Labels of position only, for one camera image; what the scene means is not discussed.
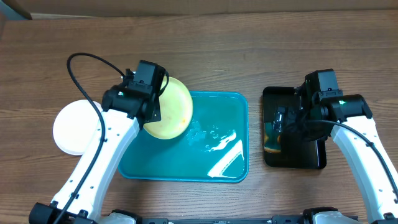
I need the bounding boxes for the green rimmed plate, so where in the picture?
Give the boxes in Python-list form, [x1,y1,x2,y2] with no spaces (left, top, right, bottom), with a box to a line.
[144,77,193,139]

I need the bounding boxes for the green and yellow sponge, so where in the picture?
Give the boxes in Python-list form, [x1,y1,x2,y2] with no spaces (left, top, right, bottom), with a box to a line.
[264,123,281,153]

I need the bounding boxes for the white plate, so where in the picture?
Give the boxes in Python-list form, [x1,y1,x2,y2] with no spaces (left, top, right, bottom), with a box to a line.
[53,100,100,156]

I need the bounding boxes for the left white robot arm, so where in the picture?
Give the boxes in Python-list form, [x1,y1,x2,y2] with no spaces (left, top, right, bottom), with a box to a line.
[29,80,161,223]

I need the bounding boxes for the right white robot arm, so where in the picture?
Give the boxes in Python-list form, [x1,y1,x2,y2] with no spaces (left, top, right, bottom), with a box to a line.
[262,87,397,223]

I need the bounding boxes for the black water tray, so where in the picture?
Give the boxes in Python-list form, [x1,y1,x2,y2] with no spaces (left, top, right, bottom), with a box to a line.
[262,86,327,170]

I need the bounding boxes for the teal plastic tray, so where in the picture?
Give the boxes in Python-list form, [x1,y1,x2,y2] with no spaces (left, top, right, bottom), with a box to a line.
[118,91,249,183]

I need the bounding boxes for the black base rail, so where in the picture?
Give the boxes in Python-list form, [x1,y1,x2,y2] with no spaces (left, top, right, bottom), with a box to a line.
[108,208,361,224]

